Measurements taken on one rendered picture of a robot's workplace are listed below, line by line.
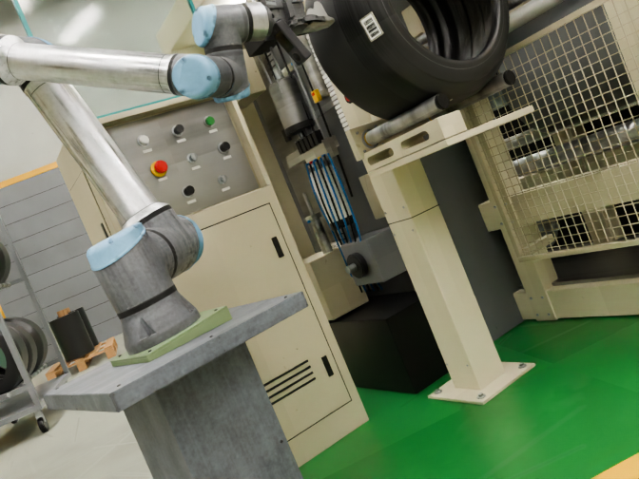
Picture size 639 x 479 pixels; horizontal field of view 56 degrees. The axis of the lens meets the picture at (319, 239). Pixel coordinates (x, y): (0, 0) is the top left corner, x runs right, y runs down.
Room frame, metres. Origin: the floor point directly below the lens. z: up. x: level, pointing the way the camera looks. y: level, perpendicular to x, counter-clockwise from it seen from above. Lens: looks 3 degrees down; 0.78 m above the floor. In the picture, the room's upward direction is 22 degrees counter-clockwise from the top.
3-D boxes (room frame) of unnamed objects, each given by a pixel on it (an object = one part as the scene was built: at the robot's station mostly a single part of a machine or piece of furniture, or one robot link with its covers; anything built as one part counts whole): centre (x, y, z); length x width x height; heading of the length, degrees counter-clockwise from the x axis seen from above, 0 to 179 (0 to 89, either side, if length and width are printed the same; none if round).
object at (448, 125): (1.74, -0.35, 0.84); 0.36 x 0.09 x 0.06; 30
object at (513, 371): (2.02, -0.32, 0.01); 0.27 x 0.27 x 0.02; 30
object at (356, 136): (1.97, -0.38, 0.90); 0.40 x 0.03 x 0.10; 120
